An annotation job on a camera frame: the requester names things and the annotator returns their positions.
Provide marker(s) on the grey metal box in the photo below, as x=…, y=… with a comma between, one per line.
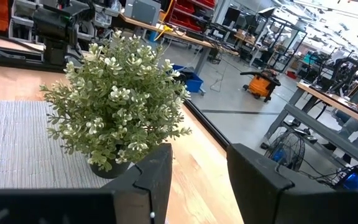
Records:
x=143, y=11

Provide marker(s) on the grey woven placemat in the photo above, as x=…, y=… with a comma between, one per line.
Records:
x=17, y=140

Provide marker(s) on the person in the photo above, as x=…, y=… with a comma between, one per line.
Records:
x=353, y=126

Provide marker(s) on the black background robot arm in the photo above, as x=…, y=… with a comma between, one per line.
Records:
x=346, y=68

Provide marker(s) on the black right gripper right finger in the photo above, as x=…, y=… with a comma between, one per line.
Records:
x=259, y=193

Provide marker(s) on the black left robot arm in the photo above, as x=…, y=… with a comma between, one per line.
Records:
x=57, y=28

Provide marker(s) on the green artificial plant black pot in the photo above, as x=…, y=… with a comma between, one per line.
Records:
x=117, y=102

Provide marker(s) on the blue plastic bin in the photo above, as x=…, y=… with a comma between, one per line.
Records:
x=193, y=82

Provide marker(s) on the black floor fan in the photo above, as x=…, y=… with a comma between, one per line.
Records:
x=286, y=151

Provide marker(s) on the orange black shop vacuum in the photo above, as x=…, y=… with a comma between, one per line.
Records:
x=259, y=85

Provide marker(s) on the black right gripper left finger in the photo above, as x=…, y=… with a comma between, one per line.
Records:
x=154, y=186

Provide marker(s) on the black frame robot cell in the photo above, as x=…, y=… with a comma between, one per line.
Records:
x=278, y=40

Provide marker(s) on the wooden top workbench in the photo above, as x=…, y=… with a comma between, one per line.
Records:
x=179, y=34
x=322, y=130

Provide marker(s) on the black perforated computer tower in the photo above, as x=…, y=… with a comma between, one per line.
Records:
x=357, y=183

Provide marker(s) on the red storage bin shelf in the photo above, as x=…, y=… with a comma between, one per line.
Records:
x=191, y=15

